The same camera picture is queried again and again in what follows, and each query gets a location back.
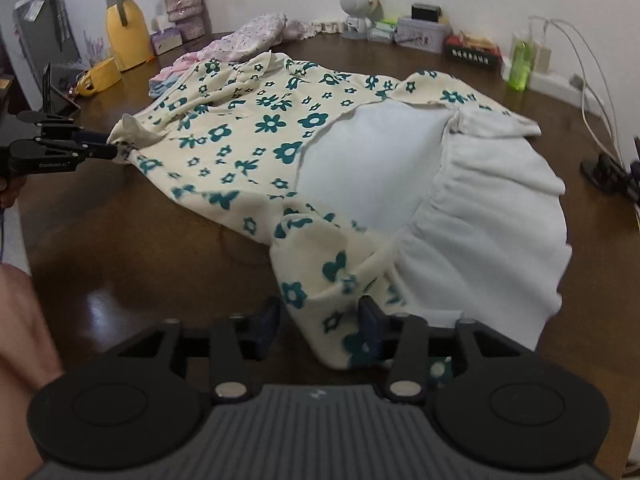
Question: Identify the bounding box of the green spray bottle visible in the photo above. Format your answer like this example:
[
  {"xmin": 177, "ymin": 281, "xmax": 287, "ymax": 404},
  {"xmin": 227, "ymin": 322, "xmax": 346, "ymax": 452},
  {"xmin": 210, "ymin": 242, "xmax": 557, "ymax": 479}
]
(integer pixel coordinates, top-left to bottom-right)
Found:
[{"xmin": 508, "ymin": 32, "xmax": 535, "ymax": 92}]

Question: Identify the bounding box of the dark red tea box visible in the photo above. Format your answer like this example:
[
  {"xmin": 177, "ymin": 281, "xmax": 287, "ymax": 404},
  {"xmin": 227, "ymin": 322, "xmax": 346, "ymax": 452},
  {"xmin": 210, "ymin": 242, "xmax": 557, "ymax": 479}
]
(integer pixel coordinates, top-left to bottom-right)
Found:
[{"xmin": 444, "ymin": 32, "xmax": 502, "ymax": 72}]

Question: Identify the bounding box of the small black box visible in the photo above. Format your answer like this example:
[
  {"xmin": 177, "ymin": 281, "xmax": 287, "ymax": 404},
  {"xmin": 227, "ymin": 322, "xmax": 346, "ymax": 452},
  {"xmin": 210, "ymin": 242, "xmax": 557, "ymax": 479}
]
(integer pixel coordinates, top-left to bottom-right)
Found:
[{"xmin": 411, "ymin": 3, "xmax": 442, "ymax": 23}]

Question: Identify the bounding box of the white astronaut figurine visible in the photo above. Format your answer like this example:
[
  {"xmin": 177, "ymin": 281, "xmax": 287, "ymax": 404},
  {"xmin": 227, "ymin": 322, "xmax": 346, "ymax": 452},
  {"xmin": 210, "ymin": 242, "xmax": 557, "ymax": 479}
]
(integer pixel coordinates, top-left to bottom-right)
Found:
[{"xmin": 340, "ymin": 0, "xmax": 380, "ymax": 40}]

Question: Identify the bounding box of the black phone holder clamp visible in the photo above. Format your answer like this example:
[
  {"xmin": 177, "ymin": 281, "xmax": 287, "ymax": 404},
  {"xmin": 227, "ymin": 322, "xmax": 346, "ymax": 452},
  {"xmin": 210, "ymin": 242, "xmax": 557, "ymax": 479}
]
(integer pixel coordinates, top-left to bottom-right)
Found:
[{"xmin": 580, "ymin": 153, "xmax": 640, "ymax": 205}]

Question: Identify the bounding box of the yellow thermos jug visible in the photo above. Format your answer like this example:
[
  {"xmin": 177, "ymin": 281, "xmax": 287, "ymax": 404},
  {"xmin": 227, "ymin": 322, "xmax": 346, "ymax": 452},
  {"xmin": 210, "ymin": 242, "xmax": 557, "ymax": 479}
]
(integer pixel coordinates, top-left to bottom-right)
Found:
[{"xmin": 105, "ymin": 0, "xmax": 154, "ymax": 72}]

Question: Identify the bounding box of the black picture frame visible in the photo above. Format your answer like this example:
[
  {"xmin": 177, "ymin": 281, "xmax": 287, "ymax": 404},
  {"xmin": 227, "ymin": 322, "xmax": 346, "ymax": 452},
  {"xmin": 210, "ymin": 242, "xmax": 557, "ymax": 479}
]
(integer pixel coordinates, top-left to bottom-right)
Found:
[{"xmin": 41, "ymin": 63, "xmax": 82, "ymax": 117}]

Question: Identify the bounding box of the green white small box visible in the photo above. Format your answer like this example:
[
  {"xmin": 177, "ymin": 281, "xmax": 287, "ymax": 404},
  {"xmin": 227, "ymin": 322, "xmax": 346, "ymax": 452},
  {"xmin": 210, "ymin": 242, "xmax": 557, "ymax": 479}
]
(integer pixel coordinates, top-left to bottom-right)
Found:
[{"xmin": 368, "ymin": 18, "xmax": 397, "ymax": 44}]

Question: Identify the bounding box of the person left hand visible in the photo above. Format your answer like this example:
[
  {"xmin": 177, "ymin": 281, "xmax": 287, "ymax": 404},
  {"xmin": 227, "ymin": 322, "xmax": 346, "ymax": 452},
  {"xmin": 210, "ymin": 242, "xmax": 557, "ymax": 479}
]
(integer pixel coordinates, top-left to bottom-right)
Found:
[{"xmin": 0, "ymin": 177, "xmax": 26, "ymax": 209}]

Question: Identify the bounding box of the cream floral green dress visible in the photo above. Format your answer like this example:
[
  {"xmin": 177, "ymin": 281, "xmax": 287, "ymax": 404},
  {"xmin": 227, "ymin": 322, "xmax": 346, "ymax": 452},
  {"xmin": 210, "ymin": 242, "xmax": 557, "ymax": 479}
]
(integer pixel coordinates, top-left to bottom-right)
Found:
[{"xmin": 110, "ymin": 52, "xmax": 572, "ymax": 370}]

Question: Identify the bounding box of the yellow mug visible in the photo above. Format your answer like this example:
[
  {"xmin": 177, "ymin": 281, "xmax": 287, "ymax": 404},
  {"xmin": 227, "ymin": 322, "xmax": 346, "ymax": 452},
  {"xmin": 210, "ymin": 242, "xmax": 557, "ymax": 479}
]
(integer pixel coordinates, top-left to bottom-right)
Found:
[{"xmin": 75, "ymin": 58, "xmax": 122, "ymax": 96}]

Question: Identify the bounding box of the pink blue folded garment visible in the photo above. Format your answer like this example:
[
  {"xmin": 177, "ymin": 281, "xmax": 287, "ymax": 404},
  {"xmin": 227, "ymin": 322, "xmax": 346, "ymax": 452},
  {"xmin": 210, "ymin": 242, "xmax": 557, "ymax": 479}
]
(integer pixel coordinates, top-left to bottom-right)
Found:
[{"xmin": 149, "ymin": 52, "xmax": 198, "ymax": 99}]

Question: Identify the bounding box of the grey tin box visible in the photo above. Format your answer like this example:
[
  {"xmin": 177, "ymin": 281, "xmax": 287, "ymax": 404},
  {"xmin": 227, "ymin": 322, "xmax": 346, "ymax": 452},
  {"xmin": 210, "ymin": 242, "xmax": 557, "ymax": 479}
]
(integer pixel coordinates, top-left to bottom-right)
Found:
[{"xmin": 394, "ymin": 16, "xmax": 452, "ymax": 54}]

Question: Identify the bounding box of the pink floral white garment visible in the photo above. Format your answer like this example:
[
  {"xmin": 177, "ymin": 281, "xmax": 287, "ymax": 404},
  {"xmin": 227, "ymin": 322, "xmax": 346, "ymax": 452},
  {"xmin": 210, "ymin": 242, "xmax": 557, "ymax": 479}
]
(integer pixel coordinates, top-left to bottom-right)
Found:
[{"xmin": 193, "ymin": 13, "xmax": 316, "ymax": 62}]

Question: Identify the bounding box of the person right hand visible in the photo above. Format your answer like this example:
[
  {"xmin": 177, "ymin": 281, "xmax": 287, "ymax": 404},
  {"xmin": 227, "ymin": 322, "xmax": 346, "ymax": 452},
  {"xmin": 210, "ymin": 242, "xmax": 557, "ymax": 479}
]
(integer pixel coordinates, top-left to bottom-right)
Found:
[{"xmin": 1, "ymin": 263, "xmax": 63, "ymax": 479}]

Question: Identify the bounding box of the purple tissue box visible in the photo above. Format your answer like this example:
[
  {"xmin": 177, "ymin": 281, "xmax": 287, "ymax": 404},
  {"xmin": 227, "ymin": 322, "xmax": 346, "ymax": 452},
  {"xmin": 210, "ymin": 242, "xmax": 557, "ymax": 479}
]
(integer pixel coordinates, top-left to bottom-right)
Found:
[{"xmin": 151, "ymin": 28, "xmax": 183, "ymax": 56}]

